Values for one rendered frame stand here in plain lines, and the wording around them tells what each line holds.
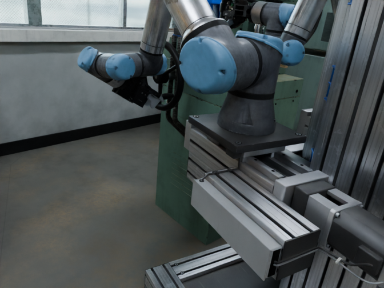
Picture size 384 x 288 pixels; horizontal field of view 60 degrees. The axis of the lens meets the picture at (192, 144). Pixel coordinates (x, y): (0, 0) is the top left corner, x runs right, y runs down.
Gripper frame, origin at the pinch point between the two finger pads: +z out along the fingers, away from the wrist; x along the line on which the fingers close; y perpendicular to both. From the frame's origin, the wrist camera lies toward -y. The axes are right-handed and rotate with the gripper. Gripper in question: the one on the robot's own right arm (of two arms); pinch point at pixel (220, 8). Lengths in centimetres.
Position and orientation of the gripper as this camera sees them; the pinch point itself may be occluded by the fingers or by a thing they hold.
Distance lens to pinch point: 142.5
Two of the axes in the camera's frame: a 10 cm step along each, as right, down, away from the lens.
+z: -6.5, -3.5, 6.7
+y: -7.5, 1.4, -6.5
